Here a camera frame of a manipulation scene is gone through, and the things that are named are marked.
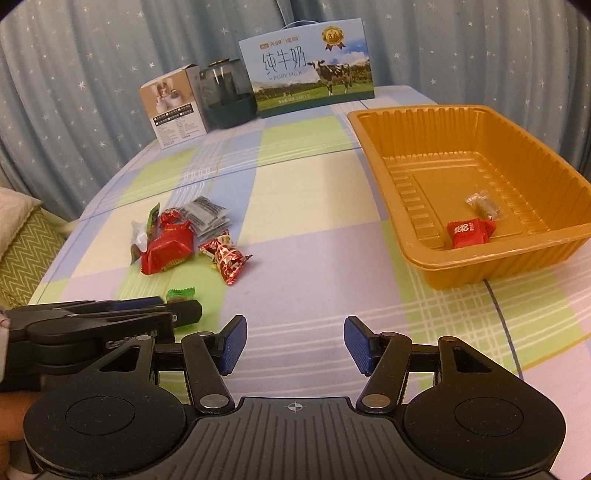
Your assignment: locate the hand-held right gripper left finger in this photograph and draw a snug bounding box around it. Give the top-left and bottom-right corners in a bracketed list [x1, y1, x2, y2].
[92, 315, 248, 414]

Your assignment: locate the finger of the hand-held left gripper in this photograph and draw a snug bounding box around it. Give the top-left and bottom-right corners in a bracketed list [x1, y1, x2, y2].
[69, 298, 166, 315]
[152, 300, 204, 329]

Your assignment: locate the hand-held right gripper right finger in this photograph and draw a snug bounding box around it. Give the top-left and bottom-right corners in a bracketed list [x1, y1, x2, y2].
[344, 315, 498, 415]

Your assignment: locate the large red snack packet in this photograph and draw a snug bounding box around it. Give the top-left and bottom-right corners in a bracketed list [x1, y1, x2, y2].
[141, 220, 195, 276]

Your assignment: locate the white green snack packet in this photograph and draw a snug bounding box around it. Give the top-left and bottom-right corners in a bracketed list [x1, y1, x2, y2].
[129, 203, 161, 266]

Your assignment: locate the red white candy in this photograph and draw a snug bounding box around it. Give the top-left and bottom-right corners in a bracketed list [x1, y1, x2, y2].
[198, 233, 234, 259]
[215, 247, 254, 286]

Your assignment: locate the orange plastic tray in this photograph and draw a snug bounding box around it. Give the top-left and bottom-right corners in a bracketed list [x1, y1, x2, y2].
[347, 105, 591, 291]

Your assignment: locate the person's left hand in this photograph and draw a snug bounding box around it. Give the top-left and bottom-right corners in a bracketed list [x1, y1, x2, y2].
[0, 392, 34, 445]

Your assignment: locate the green zigzag cushion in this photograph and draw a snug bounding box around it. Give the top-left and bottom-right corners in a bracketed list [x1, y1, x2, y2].
[0, 208, 68, 308]

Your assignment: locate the white pillow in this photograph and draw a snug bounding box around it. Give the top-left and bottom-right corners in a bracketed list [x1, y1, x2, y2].
[0, 187, 38, 260]

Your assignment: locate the checked pastel tablecloth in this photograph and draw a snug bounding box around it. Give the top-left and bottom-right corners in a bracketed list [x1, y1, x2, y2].
[28, 85, 591, 467]

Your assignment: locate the red square candy packet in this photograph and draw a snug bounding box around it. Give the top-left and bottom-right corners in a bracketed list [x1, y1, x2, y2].
[446, 219, 498, 250]

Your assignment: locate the clear wrapped brown candy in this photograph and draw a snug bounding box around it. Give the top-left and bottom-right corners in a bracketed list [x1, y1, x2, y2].
[465, 189, 502, 220]

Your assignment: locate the white product box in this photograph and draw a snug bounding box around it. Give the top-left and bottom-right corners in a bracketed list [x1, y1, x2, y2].
[139, 65, 208, 151]

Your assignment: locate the dark green glass jar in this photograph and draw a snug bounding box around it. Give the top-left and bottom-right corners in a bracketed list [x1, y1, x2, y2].
[198, 59, 258, 130]

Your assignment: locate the blue star curtain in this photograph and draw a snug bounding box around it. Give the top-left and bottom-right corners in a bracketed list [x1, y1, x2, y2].
[0, 0, 591, 222]

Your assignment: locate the blue milk carton box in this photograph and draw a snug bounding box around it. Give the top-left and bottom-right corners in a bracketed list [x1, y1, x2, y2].
[239, 18, 375, 119]

